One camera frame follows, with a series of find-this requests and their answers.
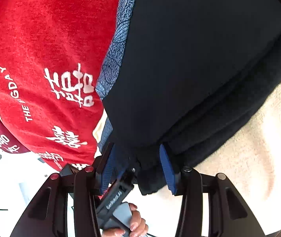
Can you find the red printed blanket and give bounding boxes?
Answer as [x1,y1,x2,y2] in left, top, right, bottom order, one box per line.
[0,0,125,176]

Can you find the cream cloth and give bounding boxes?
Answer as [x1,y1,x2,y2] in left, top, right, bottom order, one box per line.
[92,57,281,236]

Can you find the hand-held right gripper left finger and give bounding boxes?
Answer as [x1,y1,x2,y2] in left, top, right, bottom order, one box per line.
[15,143,122,237]

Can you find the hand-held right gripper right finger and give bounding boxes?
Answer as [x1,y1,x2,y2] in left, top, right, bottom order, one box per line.
[160,144,267,237]

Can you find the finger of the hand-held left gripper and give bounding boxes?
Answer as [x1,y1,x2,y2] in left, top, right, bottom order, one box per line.
[117,164,138,190]

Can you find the black pants with blue trim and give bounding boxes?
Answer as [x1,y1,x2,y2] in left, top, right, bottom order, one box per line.
[95,0,281,195]

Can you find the person's left hand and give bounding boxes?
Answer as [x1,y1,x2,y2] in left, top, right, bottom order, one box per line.
[103,203,149,237]

